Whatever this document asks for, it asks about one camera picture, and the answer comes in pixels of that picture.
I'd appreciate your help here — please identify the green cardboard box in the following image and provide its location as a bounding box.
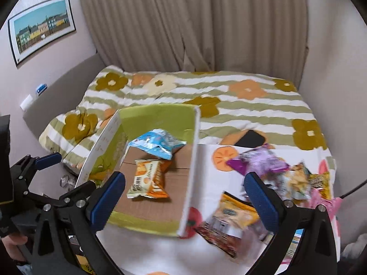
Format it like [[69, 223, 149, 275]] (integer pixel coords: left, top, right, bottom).
[[76, 104, 200, 237]]

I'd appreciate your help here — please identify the orange white snack bag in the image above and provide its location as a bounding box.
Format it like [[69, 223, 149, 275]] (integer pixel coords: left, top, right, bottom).
[[127, 159, 171, 199]]

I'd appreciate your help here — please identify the grey headboard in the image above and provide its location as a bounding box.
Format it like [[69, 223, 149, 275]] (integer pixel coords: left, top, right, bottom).
[[23, 54, 106, 137]]

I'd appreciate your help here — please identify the pink snack bag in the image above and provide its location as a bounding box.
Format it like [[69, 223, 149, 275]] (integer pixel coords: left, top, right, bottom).
[[307, 188, 342, 237]]

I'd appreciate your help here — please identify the purple snack bag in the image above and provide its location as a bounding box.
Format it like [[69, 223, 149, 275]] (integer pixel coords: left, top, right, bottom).
[[226, 146, 289, 177]]

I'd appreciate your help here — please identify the framed city picture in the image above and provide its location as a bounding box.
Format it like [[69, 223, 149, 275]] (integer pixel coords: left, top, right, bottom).
[[8, 0, 76, 66]]

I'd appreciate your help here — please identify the yellow brown chips bag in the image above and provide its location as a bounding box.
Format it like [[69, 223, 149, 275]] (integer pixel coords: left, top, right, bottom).
[[195, 192, 259, 258]]

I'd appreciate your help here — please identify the black phone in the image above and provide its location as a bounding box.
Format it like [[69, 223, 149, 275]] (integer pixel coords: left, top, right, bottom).
[[234, 130, 266, 148]]

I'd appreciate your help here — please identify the beige curtain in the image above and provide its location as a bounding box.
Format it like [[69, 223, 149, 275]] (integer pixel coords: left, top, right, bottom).
[[80, 0, 308, 85]]

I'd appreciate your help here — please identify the yellow small snack bag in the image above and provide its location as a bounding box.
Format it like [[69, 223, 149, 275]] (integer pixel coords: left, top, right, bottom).
[[309, 171, 331, 200]]

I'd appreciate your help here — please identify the black cable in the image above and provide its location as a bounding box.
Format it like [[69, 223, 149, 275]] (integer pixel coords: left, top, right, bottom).
[[339, 178, 367, 199]]

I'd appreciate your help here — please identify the beige patterned snack bag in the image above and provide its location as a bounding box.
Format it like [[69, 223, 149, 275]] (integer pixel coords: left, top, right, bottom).
[[264, 161, 311, 201]]

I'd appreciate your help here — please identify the blue white wall device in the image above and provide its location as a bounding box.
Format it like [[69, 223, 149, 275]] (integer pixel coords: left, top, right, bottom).
[[36, 84, 47, 96]]

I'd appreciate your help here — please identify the floral striped quilt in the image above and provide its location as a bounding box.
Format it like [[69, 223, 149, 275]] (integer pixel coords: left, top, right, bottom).
[[39, 65, 327, 170]]

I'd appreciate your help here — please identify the blue snack bag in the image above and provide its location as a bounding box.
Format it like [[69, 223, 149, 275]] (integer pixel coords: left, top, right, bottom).
[[128, 129, 187, 160]]

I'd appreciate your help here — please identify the person's left hand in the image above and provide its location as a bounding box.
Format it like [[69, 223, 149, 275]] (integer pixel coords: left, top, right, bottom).
[[1, 233, 28, 262]]

